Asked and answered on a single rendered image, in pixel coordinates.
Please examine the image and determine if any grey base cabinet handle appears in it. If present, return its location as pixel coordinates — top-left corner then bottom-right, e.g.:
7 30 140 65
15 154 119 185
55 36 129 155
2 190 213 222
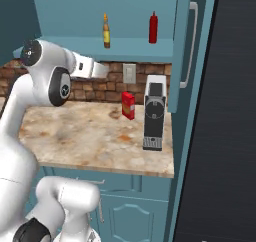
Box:
97 198 105 224

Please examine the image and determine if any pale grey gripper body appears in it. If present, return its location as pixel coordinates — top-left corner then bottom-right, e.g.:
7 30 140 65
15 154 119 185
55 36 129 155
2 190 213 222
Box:
91 61 110 80

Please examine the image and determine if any teal tall side panel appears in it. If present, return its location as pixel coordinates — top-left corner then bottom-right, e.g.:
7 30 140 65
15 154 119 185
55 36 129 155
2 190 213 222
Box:
165 0 218 242

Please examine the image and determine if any teal drawer front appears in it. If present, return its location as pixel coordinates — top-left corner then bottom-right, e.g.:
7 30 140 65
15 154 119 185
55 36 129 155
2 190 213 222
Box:
42 166 173 202

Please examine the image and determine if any amber bottle with yellow label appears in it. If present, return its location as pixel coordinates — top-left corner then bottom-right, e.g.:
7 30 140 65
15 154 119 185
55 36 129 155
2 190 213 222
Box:
102 12 112 50

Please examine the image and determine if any black fridge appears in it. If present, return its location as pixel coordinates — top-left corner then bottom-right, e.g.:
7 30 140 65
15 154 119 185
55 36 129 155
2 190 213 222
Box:
172 0 256 242

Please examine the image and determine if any dark teal cabinet door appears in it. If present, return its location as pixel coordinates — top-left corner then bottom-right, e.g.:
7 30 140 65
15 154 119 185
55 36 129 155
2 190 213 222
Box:
0 0 43 67

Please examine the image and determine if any teal base cabinet door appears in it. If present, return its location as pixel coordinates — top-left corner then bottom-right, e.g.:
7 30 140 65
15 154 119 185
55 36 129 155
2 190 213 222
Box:
87 193 170 242

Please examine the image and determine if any red squeeze bottle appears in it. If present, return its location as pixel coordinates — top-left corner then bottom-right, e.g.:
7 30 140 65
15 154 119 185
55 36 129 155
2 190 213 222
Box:
148 10 159 45

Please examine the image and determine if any grey wall outlet plate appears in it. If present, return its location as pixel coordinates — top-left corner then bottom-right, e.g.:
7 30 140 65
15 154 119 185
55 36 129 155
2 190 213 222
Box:
122 62 137 85

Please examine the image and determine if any teal wall cabinet door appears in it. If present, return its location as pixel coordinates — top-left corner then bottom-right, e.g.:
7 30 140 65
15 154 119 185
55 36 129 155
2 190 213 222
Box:
167 0 193 114

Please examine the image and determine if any grey drawer handle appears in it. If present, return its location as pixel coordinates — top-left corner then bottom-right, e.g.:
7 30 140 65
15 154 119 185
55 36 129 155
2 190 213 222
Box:
75 177 106 186

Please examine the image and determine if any long grey door handle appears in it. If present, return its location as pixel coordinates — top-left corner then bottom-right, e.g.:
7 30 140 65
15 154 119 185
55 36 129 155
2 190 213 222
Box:
179 1 199 89

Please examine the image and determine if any black and silver coffee machine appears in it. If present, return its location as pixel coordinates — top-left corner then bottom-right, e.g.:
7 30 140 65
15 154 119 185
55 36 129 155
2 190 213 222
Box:
142 74 168 152

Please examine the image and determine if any red carton box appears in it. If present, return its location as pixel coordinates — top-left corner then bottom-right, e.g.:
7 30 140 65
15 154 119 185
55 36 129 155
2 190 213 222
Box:
121 91 136 121

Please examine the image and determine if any teal open wall cabinet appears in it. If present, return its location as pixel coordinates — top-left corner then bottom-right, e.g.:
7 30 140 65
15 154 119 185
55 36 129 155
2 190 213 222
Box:
12 0 183 65

